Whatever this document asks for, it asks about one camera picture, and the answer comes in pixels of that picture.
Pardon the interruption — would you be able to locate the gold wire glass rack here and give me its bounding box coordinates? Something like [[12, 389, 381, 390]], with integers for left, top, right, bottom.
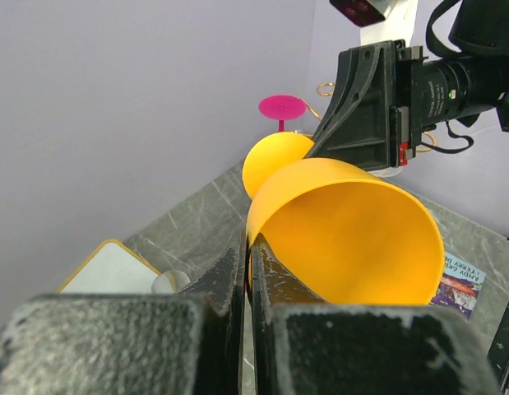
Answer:
[[300, 82, 437, 153]]

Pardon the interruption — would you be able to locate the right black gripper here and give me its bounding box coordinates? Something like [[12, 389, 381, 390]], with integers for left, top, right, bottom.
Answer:
[[306, 40, 505, 171]]

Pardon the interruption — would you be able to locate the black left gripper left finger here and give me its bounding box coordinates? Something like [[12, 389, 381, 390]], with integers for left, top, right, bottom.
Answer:
[[0, 230, 247, 394]]

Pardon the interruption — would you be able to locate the pink plastic goblet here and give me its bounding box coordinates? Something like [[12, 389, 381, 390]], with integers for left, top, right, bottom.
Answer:
[[258, 95, 307, 132]]

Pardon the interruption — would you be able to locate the treehouse story book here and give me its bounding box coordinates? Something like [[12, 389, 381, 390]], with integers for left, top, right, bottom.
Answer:
[[430, 252, 486, 321]]

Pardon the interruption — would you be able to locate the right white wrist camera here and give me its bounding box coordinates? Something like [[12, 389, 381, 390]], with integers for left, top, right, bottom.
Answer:
[[329, 0, 419, 46]]

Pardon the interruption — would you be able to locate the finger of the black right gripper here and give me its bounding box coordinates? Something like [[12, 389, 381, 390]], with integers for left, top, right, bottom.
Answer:
[[488, 301, 509, 394]]

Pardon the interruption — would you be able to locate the yellow framed whiteboard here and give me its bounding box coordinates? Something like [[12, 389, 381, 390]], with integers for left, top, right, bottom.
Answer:
[[57, 239, 160, 294]]

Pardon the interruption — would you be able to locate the orange plastic goblet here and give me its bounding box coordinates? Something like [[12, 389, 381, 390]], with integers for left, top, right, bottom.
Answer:
[[242, 132, 444, 305]]

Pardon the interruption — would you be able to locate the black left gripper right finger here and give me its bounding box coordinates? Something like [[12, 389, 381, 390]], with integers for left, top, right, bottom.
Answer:
[[249, 240, 499, 394]]

